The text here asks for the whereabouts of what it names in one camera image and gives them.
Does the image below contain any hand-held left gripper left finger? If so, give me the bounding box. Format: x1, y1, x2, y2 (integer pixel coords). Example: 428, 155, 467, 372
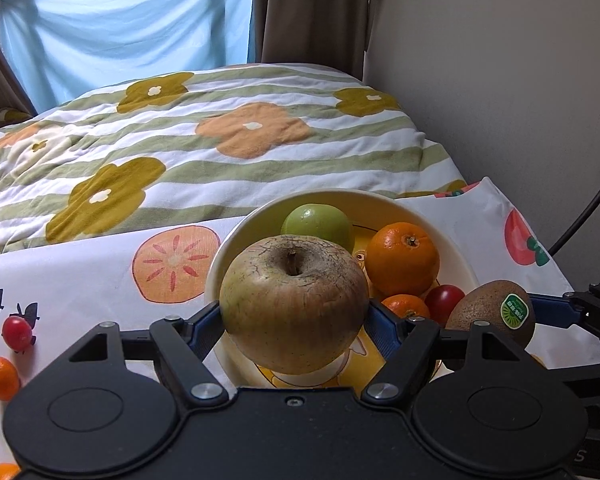
69, 301, 229, 408

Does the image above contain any black cable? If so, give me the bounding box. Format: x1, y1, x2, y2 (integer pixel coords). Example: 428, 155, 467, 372
547, 160, 600, 256

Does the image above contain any floral pillow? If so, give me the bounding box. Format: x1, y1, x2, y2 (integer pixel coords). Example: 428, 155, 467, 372
0, 107, 31, 128

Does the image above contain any floral striped blanket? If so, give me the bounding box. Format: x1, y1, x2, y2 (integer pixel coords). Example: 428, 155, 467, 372
0, 62, 468, 258

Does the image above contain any red cherry tomato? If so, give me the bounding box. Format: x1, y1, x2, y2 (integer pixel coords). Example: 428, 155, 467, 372
424, 284, 466, 326
2, 316, 35, 352

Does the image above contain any green apple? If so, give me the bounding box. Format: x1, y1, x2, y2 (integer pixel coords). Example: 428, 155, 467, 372
281, 203, 353, 256

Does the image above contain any yellow cartoon bowl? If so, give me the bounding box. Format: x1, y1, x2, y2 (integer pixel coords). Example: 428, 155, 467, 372
205, 189, 481, 388

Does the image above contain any small mandarin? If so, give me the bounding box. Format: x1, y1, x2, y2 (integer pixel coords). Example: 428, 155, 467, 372
0, 356, 21, 402
381, 294, 431, 320

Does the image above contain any large russet apple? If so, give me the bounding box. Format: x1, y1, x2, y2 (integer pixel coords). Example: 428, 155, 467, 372
219, 235, 370, 375

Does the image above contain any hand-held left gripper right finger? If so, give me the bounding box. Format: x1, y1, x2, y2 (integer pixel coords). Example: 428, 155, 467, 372
362, 297, 531, 408

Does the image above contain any brown kiwi with green sticker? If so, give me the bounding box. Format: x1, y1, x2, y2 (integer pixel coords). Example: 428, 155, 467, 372
445, 280, 537, 351

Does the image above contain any light blue hanging cloth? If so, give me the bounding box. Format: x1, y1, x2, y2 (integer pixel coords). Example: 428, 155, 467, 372
0, 0, 256, 113

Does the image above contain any white fruit print cloth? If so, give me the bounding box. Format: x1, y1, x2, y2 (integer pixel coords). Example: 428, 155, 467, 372
0, 176, 600, 480

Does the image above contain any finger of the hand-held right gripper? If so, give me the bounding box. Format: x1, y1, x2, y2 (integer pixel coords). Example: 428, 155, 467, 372
530, 354, 600, 397
529, 283, 600, 347

